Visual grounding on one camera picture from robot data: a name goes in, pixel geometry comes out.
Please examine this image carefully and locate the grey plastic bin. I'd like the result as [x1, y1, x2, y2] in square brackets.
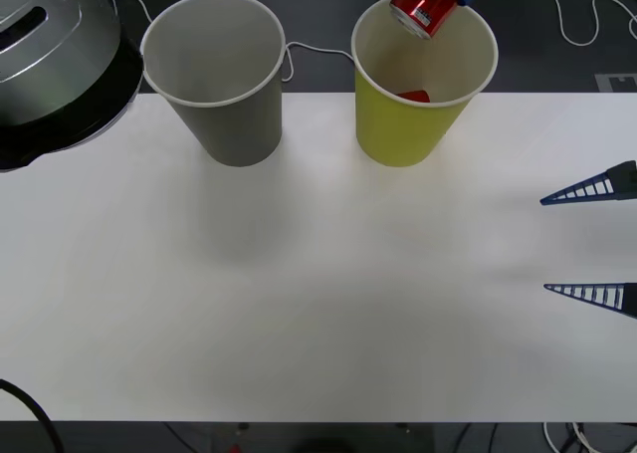
[139, 0, 288, 167]

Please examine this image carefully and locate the red drink can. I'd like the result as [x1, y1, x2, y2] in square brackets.
[388, 0, 459, 42]

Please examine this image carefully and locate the white power strip cable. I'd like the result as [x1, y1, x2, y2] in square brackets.
[129, 0, 357, 84]

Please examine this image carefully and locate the yellow-green plastic bin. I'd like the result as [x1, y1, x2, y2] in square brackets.
[350, 0, 500, 169]

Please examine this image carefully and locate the white wavy cable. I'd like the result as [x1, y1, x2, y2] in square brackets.
[543, 0, 637, 47]

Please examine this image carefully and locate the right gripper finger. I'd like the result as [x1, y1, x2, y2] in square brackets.
[539, 159, 637, 207]
[542, 282, 637, 320]

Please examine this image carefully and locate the white cable bundle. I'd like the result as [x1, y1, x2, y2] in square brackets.
[540, 421, 601, 453]

